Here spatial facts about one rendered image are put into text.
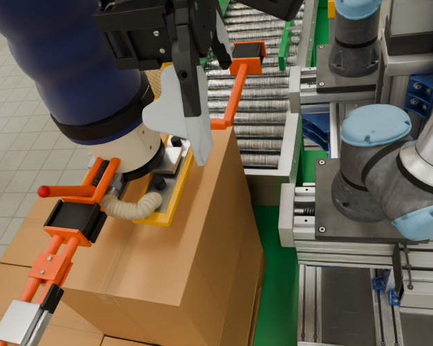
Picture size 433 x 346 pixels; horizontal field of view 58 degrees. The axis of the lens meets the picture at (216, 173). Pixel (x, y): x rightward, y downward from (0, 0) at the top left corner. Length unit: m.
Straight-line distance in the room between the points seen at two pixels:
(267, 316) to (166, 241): 0.97
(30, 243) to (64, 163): 1.23
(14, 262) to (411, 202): 1.53
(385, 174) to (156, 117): 0.46
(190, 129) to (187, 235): 0.71
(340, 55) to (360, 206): 0.52
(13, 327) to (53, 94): 0.42
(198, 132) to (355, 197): 0.56
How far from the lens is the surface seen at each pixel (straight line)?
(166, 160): 0.99
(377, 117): 0.77
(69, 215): 0.86
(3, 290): 1.79
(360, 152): 0.75
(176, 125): 0.35
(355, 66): 1.21
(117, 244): 1.10
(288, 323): 1.89
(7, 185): 3.12
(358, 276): 1.75
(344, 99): 1.29
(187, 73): 0.31
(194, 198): 1.10
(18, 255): 1.84
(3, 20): 0.75
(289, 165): 1.58
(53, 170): 2.98
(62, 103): 0.82
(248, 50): 1.09
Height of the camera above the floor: 1.79
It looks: 48 degrees down
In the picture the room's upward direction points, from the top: 18 degrees counter-clockwise
